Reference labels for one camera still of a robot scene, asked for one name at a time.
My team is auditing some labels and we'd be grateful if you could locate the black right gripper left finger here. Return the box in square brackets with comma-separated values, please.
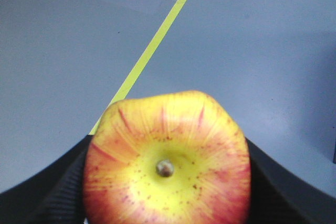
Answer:
[1, 135, 91, 223]

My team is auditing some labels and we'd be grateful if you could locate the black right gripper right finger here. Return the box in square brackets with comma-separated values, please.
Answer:
[247, 140, 335, 223]

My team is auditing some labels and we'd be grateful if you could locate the red yellow apple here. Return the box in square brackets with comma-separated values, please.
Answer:
[83, 91, 251, 223]

